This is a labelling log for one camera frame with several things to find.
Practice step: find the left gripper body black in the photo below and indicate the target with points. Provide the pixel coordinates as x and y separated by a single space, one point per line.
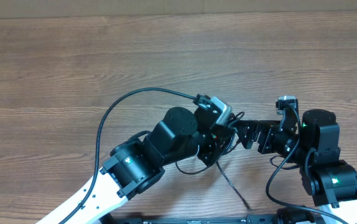
207 148

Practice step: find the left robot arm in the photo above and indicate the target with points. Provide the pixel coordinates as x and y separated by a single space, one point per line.
137 164

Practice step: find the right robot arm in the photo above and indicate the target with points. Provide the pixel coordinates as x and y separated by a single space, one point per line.
309 143

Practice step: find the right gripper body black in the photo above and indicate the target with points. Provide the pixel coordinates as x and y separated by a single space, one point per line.
282 144

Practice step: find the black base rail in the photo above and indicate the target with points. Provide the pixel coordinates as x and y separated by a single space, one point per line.
209 220

